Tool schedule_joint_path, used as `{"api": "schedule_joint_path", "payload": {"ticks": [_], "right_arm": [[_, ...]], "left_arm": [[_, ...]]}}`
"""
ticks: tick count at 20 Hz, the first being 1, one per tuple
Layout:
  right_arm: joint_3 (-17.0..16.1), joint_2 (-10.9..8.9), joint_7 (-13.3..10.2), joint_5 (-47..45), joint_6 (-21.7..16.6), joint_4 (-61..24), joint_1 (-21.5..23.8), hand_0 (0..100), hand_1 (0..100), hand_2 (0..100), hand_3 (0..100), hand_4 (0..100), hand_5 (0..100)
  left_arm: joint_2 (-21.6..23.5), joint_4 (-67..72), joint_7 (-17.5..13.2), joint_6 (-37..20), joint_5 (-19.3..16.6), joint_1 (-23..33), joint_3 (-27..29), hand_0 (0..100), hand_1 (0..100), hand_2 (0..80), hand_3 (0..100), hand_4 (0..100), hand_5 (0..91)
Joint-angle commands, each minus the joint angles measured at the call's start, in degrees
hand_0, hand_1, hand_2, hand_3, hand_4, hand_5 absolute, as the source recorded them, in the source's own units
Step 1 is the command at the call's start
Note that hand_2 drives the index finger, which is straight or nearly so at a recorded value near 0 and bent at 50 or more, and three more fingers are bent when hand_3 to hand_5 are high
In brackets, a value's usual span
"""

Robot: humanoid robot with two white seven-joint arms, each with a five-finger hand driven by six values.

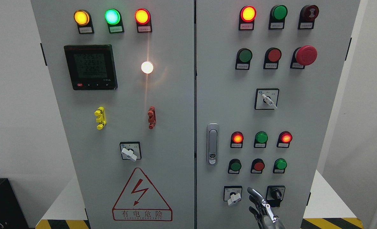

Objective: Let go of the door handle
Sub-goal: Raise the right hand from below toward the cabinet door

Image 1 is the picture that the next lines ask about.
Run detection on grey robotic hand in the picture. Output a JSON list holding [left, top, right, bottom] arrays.
[[247, 187, 285, 229]]

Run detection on silver door lock handle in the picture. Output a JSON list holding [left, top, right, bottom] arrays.
[[206, 123, 219, 165]]

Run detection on grey right cabinet door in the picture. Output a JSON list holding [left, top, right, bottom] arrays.
[[196, 0, 360, 229]]

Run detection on grey cabinet door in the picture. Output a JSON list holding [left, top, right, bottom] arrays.
[[31, 0, 195, 229], [196, 0, 360, 229]]

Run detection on grey left cabinet door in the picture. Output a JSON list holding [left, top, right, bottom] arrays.
[[31, 0, 195, 229]]

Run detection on red push button lower middle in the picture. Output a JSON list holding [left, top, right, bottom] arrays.
[[250, 158, 265, 174]]

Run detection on red push button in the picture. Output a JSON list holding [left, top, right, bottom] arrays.
[[264, 47, 282, 70], [250, 158, 265, 174]]

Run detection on green push button lower right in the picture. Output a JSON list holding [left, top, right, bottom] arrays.
[[272, 158, 287, 174]]

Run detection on white platform with hazard stripes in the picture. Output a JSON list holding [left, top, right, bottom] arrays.
[[36, 171, 363, 229]]

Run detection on green indicator lower middle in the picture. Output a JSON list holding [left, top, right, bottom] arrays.
[[254, 131, 268, 148]]

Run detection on lit red indicator lower right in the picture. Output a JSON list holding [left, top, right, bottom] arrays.
[[276, 131, 293, 148]]

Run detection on lit red indicator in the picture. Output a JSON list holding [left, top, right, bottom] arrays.
[[276, 131, 293, 148], [230, 131, 243, 148]]

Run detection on lit red indicator lower left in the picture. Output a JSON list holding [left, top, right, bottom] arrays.
[[230, 131, 243, 148]]

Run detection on red electric danger warning sign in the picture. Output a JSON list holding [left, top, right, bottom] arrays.
[[112, 168, 173, 221]]

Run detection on red terminal clip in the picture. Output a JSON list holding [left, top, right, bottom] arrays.
[[147, 106, 156, 129]]

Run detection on red push button upper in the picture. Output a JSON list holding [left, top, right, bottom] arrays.
[[264, 47, 282, 70]]

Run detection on green push button upper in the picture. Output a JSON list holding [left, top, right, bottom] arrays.
[[235, 48, 252, 70]]

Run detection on red emergency stop mushroom button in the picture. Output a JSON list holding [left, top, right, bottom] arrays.
[[290, 45, 317, 69]]

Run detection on white lit indicator lamp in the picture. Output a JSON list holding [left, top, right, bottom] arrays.
[[141, 61, 154, 74]]

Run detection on yellow terminal clip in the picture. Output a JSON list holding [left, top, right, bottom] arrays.
[[94, 106, 106, 130]]

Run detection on orange red indicator light right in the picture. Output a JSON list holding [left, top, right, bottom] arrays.
[[238, 5, 257, 31]]

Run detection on orange red indicator light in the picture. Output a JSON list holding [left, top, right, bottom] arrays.
[[134, 8, 152, 32], [238, 5, 257, 31]]

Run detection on green indicator light top right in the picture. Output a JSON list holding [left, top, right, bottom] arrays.
[[269, 5, 288, 30]]

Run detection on dark red buzzer alarm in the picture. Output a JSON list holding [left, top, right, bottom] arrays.
[[298, 5, 319, 30]]

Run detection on black digital power meter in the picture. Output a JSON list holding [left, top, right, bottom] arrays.
[[64, 44, 118, 90]]

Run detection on orange red indicator light left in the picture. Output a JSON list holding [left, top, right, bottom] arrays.
[[134, 8, 152, 32]]

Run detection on green lit indicator light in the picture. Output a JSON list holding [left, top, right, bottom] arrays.
[[104, 9, 124, 34]]

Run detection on black box bottom left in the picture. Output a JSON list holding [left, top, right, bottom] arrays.
[[0, 178, 29, 229]]

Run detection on yellow indicator light top left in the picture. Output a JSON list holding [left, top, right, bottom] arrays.
[[74, 9, 94, 34]]

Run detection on bottom black knob selector switch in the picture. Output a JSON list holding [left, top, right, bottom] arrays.
[[265, 185, 285, 208]]

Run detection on bottom left white rotary switch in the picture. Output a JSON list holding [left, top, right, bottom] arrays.
[[223, 185, 243, 207]]

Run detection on upper right rotary switch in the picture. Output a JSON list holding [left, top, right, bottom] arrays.
[[254, 88, 279, 110]]

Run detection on left door rotary switch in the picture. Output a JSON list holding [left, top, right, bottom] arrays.
[[119, 142, 141, 162]]

